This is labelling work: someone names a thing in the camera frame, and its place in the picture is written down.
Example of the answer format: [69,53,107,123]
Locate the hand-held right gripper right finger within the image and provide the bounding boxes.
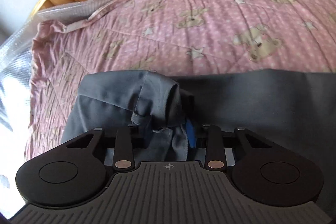
[185,119,271,170]

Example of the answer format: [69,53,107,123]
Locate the grey pants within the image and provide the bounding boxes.
[60,69,336,161]

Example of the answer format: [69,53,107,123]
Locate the clear bubble wrap sheet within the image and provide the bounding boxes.
[0,0,336,214]

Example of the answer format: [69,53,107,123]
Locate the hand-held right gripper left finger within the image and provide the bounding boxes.
[66,123,138,170]

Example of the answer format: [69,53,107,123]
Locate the pink bear printed blanket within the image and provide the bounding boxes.
[25,0,336,161]

